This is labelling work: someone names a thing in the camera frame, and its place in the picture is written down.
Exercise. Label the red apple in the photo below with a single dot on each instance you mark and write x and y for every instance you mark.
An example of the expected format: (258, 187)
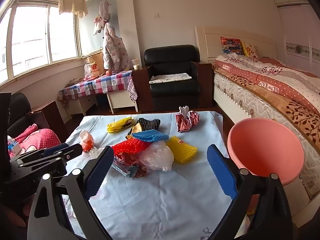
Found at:
(109, 73)

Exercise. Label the black foam net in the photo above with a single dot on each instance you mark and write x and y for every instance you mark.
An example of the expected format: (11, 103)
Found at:
(150, 123)

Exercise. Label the pink hat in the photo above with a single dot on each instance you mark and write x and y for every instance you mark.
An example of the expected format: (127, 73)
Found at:
(105, 10)

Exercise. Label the white quilted mattress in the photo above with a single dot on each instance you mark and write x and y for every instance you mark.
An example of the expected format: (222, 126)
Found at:
(250, 100)

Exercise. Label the bed with patterned quilt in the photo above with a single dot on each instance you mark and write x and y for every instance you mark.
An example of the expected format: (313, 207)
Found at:
(210, 37)

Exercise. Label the checkered tablecloth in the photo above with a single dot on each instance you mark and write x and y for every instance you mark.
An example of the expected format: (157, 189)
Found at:
(100, 85)

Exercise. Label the white plastic shopping bag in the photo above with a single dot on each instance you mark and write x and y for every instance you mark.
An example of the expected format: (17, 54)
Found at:
(88, 71)

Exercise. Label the floral seat cushion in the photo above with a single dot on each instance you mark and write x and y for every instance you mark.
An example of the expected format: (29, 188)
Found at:
(170, 78)

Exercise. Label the colourful printed pillow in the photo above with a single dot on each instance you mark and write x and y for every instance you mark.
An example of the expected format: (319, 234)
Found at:
(231, 45)

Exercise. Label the red patterned cloth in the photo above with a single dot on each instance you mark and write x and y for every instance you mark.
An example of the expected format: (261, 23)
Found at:
(132, 90)

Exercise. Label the orange white plastic bag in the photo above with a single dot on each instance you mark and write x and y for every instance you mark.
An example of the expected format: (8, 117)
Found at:
(86, 141)

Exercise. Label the window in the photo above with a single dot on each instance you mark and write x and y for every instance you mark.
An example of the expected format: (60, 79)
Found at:
(30, 35)

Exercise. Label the translucent white plastic bag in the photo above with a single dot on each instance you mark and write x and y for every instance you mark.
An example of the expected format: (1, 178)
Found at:
(157, 157)

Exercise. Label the black leather armchair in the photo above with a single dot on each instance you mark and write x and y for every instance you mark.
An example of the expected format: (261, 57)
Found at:
(172, 55)
(20, 105)

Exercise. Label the pink polka-dot cloth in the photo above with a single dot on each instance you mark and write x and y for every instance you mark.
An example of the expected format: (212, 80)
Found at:
(45, 136)

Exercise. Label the clear cup with drink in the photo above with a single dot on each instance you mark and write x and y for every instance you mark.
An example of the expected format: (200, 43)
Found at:
(136, 64)

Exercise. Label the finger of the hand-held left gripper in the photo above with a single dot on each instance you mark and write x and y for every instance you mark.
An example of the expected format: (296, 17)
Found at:
(55, 148)
(72, 152)

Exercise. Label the dried pomelo peel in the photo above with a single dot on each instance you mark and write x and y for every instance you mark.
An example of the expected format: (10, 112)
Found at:
(136, 129)

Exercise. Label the pink white hanging cloth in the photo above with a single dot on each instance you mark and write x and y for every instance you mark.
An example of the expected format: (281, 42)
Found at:
(98, 25)

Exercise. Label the blue roller blind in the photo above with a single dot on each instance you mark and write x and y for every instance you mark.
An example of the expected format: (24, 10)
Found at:
(92, 25)

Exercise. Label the light blue floral tablecloth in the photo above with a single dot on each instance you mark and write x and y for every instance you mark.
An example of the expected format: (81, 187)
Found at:
(162, 192)

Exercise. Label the brown leaf-print blanket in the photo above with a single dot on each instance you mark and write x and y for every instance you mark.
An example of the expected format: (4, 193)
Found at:
(282, 105)

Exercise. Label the white cabinet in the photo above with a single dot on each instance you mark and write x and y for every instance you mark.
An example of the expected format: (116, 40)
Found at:
(120, 102)

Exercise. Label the pink plastic basin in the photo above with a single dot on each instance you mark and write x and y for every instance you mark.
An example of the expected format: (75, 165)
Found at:
(265, 150)

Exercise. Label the yellow flower pillow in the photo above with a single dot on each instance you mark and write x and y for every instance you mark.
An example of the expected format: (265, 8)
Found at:
(251, 50)

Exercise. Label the cream hanging sweater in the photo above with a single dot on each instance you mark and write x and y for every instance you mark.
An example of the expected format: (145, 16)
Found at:
(72, 3)

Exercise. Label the brown paper bag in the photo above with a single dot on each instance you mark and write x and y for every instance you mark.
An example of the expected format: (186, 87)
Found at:
(96, 63)

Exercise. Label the yellow foam net dark print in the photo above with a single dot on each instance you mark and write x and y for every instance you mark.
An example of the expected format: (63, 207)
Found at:
(116, 125)

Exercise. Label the floral padded coat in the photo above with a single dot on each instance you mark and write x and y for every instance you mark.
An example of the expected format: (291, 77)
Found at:
(113, 50)

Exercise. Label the crumpled red blue wrapper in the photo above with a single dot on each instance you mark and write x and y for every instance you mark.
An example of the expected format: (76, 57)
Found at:
(130, 166)

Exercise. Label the yellow foam net with sticker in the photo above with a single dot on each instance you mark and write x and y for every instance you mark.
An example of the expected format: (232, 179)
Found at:
(182, 152)

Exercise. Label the clear plastic bag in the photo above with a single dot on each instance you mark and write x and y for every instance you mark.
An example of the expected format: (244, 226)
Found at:
(96, 153)

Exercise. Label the white sliding-door wardrobe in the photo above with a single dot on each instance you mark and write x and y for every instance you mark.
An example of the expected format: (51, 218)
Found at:
(297, 30)

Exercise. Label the blue foam net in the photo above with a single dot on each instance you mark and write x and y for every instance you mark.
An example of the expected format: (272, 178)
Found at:
(152, 136)

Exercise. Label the red white crumpled tissue pack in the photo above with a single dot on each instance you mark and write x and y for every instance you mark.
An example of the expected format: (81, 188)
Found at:
(185, 121)

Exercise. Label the small blue white box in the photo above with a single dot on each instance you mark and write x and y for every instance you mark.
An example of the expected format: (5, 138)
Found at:
(13, 147)

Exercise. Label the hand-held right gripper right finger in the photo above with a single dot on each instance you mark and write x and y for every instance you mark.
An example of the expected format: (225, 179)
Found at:
(222, 172)

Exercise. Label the red foam net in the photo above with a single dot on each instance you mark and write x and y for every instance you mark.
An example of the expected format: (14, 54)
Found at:
(130, 146)

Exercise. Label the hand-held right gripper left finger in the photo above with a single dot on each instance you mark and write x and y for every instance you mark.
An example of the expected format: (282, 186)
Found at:
(100, 172)

